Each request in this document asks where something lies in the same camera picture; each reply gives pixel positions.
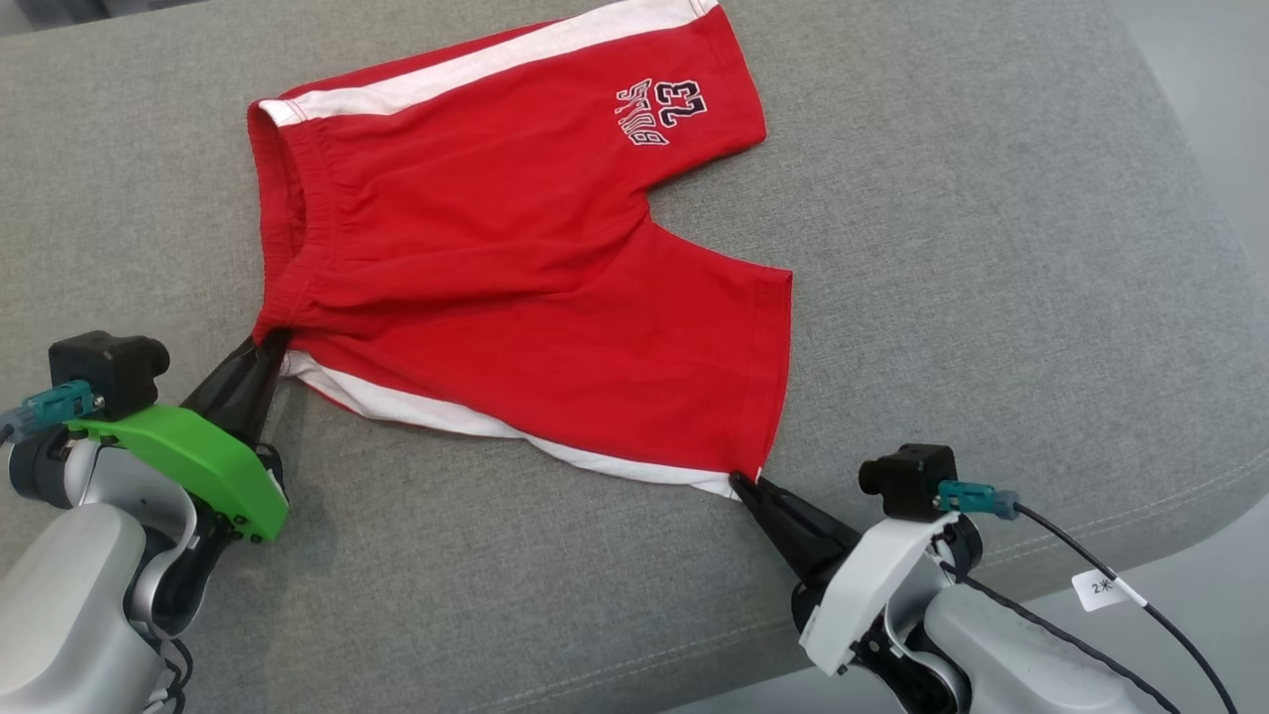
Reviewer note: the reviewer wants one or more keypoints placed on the red shorts with white stripes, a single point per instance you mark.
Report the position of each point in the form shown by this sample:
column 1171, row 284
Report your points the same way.
column 516, row 278

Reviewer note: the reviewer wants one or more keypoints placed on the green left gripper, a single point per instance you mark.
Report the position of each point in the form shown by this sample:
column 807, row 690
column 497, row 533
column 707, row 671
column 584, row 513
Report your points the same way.
column 198, row 461

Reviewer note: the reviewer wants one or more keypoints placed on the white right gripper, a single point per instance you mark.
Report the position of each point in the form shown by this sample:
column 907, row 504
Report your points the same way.
column 872, row 585

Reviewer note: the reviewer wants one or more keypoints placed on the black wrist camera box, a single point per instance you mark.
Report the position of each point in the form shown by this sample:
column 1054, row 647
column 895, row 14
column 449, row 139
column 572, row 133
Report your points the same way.
column 912, row 481
column 104, row 367

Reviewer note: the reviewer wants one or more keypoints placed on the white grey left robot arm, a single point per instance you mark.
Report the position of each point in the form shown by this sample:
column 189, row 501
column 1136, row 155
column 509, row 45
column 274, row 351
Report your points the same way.
column 69, row 595

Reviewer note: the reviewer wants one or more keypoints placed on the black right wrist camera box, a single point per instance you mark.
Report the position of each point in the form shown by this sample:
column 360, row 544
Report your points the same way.
column 912, row 481

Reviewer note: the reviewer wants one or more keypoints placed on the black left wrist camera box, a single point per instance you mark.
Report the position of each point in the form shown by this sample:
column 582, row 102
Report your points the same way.
column 104, row 367

